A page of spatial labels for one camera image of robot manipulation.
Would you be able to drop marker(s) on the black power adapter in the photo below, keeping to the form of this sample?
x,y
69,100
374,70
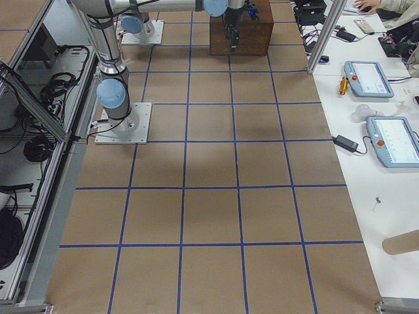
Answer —
x,y
345,143

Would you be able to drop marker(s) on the white light bulb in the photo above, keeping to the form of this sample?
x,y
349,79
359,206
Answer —
x,y
363,112

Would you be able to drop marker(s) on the aluminium frame post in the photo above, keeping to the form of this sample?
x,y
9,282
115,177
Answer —
x,y
330,22

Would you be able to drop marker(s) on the small blue clip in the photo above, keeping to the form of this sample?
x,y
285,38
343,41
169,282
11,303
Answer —
x,y
324,59

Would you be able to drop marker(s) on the smartphone with patterned case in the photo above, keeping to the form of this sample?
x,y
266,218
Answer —
x,y
364,26

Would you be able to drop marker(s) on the lower blue teach pendant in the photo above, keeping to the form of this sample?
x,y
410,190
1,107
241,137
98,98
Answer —
x,y
393,141

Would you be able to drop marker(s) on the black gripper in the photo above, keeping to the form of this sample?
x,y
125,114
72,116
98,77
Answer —
x,y
233,17

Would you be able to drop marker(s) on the person hand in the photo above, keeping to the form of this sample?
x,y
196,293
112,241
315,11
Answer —
x,y
367,6

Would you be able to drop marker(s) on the gold cylinder tool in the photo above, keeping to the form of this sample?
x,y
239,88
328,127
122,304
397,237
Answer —
x,y
343,86

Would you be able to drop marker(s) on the dark wooden drawer cabinet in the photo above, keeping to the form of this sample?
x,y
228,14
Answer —
x,y
254,35

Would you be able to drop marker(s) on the cardboard tube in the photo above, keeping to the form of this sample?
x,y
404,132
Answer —
x,y
402,243

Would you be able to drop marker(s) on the blue teach pendant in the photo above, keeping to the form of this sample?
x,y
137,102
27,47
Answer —
x,y
393,141
367,79

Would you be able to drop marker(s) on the upper blue teach pendant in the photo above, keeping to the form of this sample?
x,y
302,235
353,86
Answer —
x,y
367,79

